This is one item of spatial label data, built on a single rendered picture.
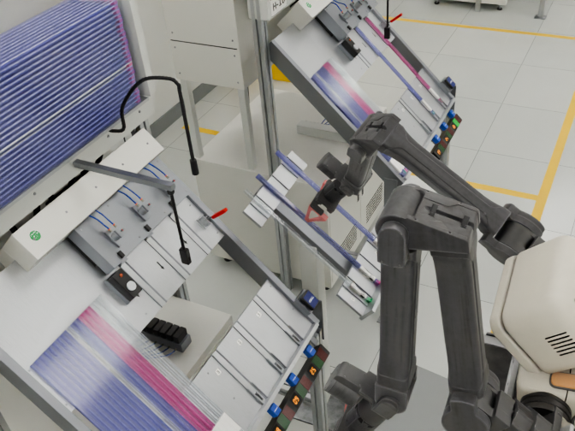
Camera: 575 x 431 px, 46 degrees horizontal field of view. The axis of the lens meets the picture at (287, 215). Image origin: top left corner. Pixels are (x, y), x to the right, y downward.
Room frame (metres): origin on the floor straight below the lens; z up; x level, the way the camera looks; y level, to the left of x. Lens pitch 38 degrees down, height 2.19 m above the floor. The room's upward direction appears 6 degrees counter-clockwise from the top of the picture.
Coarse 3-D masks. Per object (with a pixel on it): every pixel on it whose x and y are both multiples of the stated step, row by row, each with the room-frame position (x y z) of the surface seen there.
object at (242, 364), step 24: (264, 288) 1.41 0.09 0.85; (264, 312) 1.35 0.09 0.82; (288, 312) 1.38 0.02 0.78; (240, 336) 1.25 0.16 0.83; (264, 336) 1.28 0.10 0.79; (288, 336) 1.31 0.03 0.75; (216, 360) 1.17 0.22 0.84; (240, 360) 1.19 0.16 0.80; (264, 360) 1.22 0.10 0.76; (288, 360) 1.25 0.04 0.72; (216, 384) 1.11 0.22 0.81; (240, 384) 1.13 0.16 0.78; (264, 384) 1.16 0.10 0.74; (240, 408) 1.08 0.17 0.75
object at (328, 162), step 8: (328, 152) 1.63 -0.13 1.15; (320, 160) 1.63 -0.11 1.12; (328, 160) 1.58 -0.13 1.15; (336, 160) 1.58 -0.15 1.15; (320, 168) 1.59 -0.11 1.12; (328, 168) 1.58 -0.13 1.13; (336, 168) 1.57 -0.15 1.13; (344, 168) 1.57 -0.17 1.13; (328, 176) 1.58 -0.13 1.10; (336, 176) 1.55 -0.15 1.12; (344, 192) 1.51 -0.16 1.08; (352, 192) 1.49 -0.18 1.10
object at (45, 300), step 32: (160, 224) 1.45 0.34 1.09; (192, 224) 1.49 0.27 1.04; (64, 256) 1.26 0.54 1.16; (128, 256) 1.33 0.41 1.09; (160, 256) 1.37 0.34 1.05; (192, 256) 1.41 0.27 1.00; (0, 288) 1.13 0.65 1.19; (32, 288) 1.16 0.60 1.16; (64, 288) 1.19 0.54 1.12; (96, 288) 1.22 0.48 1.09; (160, 288) 1.28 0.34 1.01; (0, 320) 1.07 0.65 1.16; (32, 320) 1.09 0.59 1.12; (64, 320) 1.12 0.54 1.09; (128, 320) 1.18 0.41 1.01; (32, 352) 1.03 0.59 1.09
